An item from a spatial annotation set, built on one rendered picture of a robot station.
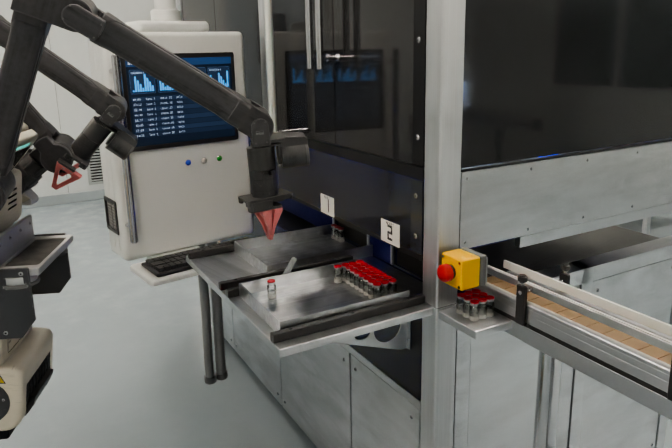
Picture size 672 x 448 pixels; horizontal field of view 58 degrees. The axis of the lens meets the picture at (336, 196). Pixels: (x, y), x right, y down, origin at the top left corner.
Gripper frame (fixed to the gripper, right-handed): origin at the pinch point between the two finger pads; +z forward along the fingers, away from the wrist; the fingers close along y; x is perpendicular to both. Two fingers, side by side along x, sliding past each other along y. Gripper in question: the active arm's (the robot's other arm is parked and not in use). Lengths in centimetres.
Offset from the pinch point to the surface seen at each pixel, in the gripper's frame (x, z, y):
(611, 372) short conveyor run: -50, 26, 47
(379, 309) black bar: -6.2, 21.5, 22.5
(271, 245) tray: 55, 21, 21
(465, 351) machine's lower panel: -10, 38, 44
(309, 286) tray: 17.9, 21.9, 16.3
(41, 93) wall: 545, -16, -8
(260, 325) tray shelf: 3.5, 21.5, -3.3
